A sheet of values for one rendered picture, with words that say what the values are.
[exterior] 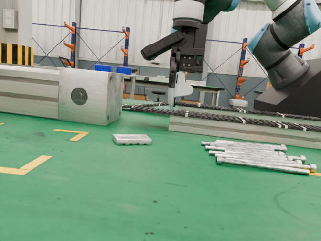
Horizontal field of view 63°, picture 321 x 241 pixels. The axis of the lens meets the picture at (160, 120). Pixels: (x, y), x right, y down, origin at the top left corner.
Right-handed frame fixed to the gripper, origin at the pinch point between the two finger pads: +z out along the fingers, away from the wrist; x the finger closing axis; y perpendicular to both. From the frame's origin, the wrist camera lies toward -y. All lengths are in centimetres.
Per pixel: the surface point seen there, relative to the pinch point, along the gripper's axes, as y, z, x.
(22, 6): -219, -76, 245
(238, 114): 17.1, 0.9, -1.9
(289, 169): 18.0, 2.8, -36.9
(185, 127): 5.1, 2.2, -20.9
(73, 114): -14.9, 1.8, -23.9
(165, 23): -109, -168, 744
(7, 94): -28.8, -0.2, -22.8
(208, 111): 9.9, 0.9, -1.9
